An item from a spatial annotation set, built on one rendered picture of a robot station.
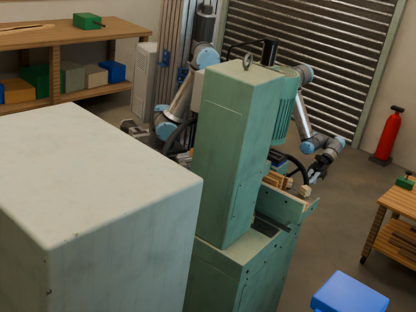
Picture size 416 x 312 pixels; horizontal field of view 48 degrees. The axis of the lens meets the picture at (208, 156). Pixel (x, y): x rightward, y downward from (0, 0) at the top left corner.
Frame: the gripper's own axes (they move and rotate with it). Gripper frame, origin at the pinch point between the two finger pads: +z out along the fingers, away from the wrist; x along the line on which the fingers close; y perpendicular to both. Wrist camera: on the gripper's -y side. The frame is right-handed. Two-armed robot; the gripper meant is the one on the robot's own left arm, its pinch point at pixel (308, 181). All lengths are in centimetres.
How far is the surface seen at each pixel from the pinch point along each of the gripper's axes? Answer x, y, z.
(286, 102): 1, -68, 13
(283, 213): -9.6, -24.1, 37.2
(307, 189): -11.8, -23.6, 19.9
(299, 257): 9, 93, 1
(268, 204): -1.9, -25.4, 37.0
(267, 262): -13, -13, 57
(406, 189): -30, 75, -75
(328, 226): 13, 118, -45
